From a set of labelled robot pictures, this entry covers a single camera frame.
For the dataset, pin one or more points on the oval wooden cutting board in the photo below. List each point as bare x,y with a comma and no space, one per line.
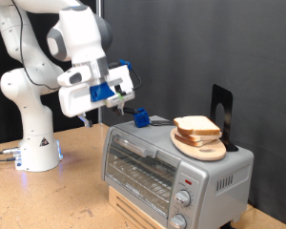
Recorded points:
206,154

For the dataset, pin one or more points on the silver oven knob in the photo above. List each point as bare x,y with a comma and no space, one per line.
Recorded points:
182,198
178,222

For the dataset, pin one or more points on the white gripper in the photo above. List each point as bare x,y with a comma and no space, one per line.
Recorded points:
74,101

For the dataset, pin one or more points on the silver toaster oven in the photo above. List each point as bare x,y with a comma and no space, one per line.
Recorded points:
149,133

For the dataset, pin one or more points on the wooden box under oven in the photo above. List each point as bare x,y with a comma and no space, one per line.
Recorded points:
130,216

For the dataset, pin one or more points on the black metal bookend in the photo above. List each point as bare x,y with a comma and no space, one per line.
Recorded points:
227,98

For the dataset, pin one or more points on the metal pole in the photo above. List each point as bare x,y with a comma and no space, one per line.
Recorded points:
100,8

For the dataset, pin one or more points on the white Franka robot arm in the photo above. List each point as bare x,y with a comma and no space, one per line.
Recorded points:
31,127

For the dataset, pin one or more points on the metal spatula with blue grip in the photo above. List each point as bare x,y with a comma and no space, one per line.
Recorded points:
141,118

